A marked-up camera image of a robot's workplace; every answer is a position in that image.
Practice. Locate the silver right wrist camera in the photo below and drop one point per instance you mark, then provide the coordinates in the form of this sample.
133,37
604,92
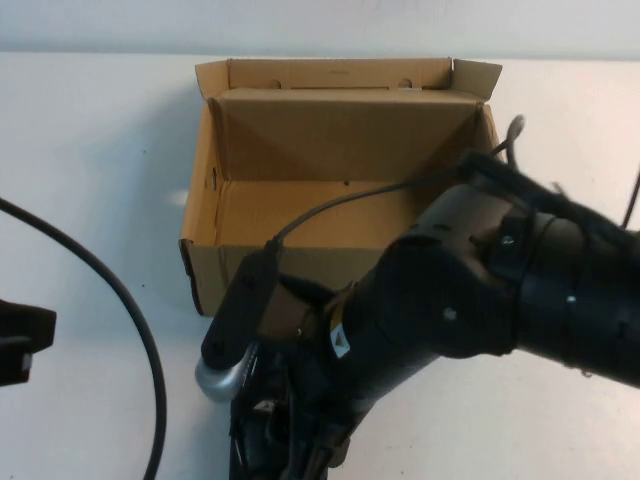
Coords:
217,382

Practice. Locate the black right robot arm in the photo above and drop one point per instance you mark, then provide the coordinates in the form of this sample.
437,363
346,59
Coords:
450,280

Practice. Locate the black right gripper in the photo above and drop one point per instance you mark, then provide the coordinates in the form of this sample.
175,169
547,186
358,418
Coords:
300,430

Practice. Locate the brown cardboard shoe box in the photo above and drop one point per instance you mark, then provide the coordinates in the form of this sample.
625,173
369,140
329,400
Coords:
300,130

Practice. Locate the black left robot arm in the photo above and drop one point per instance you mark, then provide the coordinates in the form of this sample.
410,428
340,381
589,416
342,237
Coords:
12,367

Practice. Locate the right wrist camera mount bracket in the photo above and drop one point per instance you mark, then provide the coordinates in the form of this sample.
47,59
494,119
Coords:
240,310

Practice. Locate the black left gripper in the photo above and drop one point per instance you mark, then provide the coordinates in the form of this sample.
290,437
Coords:
27,325

